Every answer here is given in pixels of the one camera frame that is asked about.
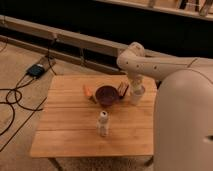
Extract white ceramic cup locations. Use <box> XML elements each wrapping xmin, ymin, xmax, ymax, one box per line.
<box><xmin>130</xmin><ymin>86</ymin><xmax>145</xmax><ymax>105</ymax></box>

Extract dark red bowl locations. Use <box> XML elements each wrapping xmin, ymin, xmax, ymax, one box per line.
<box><xmin>95</xmin><ymin>85</ymin><xmax>119</xmax><ymax>107</ymax></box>

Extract orange carrot toy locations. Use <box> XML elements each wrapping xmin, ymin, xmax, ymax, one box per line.
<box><xmin>83</xmin><ymin>85</ymin><xmax>94</xmax><ymax>100</ymax></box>

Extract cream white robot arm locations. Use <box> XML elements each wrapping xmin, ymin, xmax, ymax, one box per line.
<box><xmin>117</xmin><ymin>42</ymin><xmax>213</xmax><ymax>171</ymax></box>

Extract clear plastic bottle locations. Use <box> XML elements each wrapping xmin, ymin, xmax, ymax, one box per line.
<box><xmin>97</xmin><ymin>111</ymin><xmax>109</xmax><ymax>137</ymax></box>

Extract black power adapter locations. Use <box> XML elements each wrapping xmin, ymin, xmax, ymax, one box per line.
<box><xmin>26</xmin><ymin>64</ymin><xmax>45</xmax><ymax>79</ymax></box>

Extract long wooden beam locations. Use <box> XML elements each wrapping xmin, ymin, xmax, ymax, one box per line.
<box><xmin>0</xmin><ymin>15</ymin><xmax>163</xmax><ymax>72</ymax></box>

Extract black floor cables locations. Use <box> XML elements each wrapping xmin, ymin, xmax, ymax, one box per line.
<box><xmin>0</xmin><ymin>49</ymin><xmax>58</xmax><ymax>153</ymax></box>

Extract dark striped object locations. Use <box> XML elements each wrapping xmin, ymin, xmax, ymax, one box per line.
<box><xmin>117</xmin><ymin>82</ymin><xmax>129</xmax><ymax>99</ymax></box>

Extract wooden table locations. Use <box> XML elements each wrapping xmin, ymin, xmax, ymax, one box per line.
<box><xmin>30</xmin><ymin>75</ymin><xmax>156</xmax><ymax>158</ymax></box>

